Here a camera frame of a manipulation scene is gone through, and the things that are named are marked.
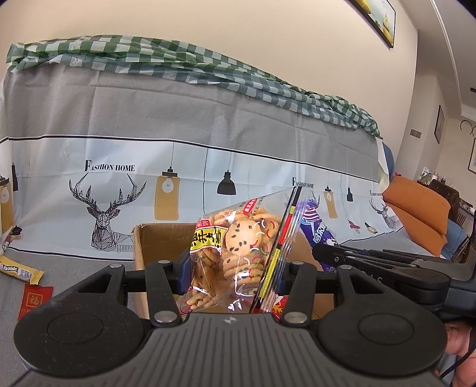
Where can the green checkered cloth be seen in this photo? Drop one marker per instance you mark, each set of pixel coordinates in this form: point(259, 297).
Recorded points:
point(148, 55)

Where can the orange cushion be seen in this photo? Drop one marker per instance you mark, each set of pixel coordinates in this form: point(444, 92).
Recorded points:
point(416, 201)

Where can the yellow snack bar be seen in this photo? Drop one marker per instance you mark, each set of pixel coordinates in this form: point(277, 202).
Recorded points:
point(18, 269)

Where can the purple snack packet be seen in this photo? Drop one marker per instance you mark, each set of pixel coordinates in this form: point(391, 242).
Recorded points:
point(316, 227)

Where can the small dark wrapper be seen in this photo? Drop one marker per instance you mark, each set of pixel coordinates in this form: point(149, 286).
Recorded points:
point(13, 234)

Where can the long red snack packet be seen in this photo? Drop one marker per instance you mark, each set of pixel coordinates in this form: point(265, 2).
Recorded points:
point(279, 307)

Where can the clear cookie bag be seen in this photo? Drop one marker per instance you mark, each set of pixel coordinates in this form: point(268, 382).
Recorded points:
point(241, 242)

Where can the deer print cloth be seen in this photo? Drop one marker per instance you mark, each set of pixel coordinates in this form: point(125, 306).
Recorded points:
point(223, 122)

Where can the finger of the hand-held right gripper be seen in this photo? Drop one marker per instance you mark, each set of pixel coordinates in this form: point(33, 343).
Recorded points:
point(334, 256)
point(372, 250)

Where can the small framed picture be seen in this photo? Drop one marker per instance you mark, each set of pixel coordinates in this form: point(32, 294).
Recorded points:
point(439, 124)

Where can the small red packet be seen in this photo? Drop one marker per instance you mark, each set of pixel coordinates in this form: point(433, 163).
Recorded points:
point(33, 299)

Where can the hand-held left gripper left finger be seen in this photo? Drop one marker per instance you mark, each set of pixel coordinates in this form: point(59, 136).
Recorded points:
point(185, 277)

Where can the dark wooden chair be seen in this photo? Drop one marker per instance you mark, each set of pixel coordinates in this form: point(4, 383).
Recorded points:
point(446, 197)

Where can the cardboard box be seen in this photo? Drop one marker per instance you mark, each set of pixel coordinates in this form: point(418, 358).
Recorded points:
point(160, 242)

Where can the wall switch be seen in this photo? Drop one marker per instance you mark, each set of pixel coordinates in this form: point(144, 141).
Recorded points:
point(415, 133)

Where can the person's right hand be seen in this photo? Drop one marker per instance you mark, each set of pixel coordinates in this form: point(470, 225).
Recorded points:
point(456, 336)

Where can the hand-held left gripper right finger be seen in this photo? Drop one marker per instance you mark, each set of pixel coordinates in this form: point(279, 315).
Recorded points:
point(297, 286)

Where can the large framed picture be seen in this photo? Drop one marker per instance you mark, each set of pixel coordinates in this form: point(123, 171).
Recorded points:
point(379, 18)

